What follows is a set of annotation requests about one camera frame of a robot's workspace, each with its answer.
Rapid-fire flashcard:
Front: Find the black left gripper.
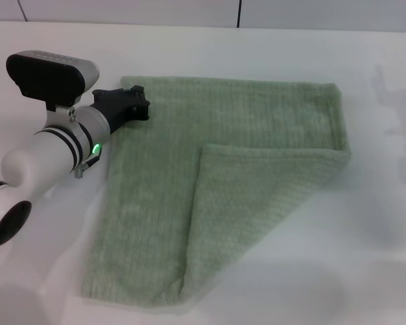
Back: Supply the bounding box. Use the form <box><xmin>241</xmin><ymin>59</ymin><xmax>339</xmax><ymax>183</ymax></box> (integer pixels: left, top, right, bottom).
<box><xmin>91</xmin><ymin>85</ymin><xmax>152</xmax><ymax>135</ymax></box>

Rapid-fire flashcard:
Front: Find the green terry towel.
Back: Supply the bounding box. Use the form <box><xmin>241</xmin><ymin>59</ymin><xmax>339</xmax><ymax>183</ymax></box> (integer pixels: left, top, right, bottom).
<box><xmin>78</xmin><ymin>74</ymin><xmax>353</xmax><ymax>304</ymax></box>

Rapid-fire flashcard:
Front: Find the left arm cable plug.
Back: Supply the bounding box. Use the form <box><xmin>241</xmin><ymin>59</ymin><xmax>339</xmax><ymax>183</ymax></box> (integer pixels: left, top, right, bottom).
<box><xmin>72</xmin><ymin>148</ymin><xmax>103</xmax><ymax>179</ymax></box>

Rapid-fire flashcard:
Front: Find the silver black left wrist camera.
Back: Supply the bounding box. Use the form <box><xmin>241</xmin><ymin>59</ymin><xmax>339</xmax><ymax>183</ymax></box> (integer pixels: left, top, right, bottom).
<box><xmin>5</xmin><ymin>50</ymin><xmax>101</xmax><ymax>112</ymax></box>

